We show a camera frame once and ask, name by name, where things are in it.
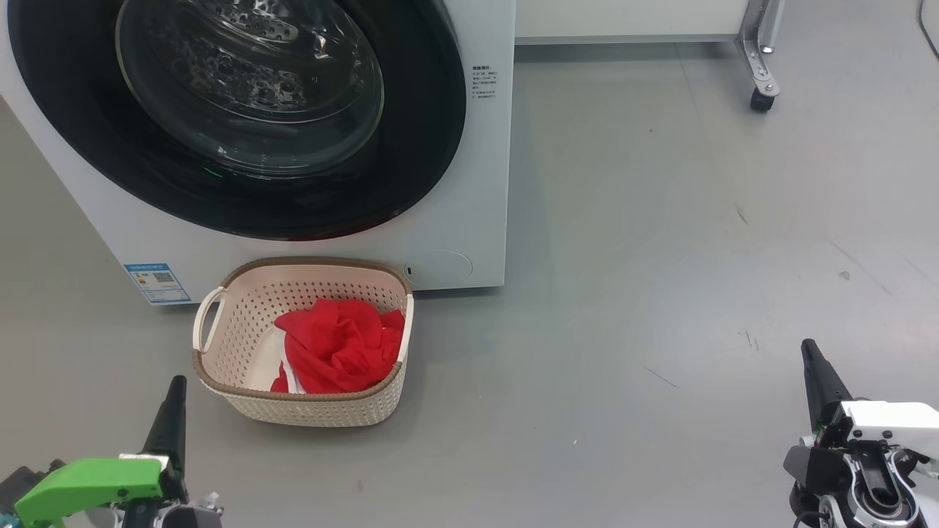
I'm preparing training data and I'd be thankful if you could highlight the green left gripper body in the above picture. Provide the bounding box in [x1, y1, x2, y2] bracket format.
[13, 455, 184, 528]

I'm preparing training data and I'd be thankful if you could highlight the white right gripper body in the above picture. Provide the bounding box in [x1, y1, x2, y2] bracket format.
[818, 400, 939, 463]

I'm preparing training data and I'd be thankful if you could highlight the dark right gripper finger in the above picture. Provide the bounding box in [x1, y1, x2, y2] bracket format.
[800, 338, 854, 433]

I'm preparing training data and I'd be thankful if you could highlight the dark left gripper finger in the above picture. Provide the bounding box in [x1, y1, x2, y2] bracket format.
[141, 375, 188, 481]

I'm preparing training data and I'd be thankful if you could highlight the red white garment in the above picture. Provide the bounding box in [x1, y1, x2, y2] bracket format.
[270, 298, 406, 395]

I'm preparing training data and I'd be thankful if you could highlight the black round glass washer door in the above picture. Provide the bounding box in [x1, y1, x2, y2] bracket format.
[7, 0, 467, 241]

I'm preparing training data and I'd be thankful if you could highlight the cream perforated laundry basket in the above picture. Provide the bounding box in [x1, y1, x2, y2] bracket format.
[192, 257, 415, 428]

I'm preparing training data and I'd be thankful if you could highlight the white washing machine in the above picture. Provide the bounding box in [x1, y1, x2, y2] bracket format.
[0, 0, 516, 305]

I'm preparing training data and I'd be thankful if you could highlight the blue energy label sticker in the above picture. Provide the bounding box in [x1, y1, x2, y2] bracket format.
[124, 263, 191, 304]

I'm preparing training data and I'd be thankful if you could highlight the white wheeled partition panel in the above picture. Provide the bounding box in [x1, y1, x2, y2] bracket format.
[514, 0, 787, 112]

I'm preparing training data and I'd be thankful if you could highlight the black floor cable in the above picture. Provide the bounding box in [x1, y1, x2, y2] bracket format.
[917, 0, 939, 59]

